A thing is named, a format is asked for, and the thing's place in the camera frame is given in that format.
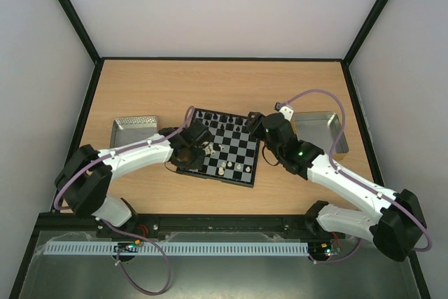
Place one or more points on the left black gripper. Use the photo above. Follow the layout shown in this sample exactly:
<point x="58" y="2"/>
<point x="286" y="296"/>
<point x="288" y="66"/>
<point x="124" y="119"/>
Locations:
<point x="197" y="165"/>

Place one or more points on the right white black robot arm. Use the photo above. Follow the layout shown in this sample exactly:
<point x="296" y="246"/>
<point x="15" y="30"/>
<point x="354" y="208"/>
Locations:
<point x="392" y="221"/>

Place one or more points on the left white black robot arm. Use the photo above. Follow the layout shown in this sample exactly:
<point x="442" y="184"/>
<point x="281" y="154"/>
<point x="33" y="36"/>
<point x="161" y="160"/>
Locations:
<point x="84" y="181"/>

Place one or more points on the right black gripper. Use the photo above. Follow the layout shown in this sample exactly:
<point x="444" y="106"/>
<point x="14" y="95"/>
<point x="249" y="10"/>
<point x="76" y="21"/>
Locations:
<point x="255" y="121"/>

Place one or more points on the gold sided metal tin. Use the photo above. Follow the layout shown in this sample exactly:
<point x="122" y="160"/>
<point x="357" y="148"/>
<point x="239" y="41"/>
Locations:
<point x="319" y="128"/>

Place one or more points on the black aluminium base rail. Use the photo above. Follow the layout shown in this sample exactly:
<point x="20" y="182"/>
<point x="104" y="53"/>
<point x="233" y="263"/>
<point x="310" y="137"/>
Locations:
<point x="161" y="226"/>

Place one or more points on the light blue slotted cable duct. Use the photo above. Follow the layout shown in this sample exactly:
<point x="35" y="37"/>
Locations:
<point x="177" y="249"/>

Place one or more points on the folding magnetic chess board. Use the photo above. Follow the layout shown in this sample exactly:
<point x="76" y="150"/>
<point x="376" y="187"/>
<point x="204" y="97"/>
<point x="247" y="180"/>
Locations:
<point x="239" y="148"/>

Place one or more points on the pile of white pieces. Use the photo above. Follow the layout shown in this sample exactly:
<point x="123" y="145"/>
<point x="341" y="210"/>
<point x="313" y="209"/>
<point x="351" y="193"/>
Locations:
<point x="209" y="149"/>

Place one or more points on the silver embossed metal tin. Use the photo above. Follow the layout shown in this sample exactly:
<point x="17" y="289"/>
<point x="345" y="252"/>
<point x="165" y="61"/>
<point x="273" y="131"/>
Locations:
<point x="127" y="130"/>

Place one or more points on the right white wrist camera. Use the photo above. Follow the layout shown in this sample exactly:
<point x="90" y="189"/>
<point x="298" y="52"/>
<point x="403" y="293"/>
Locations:
<point x="285" y="109"/>

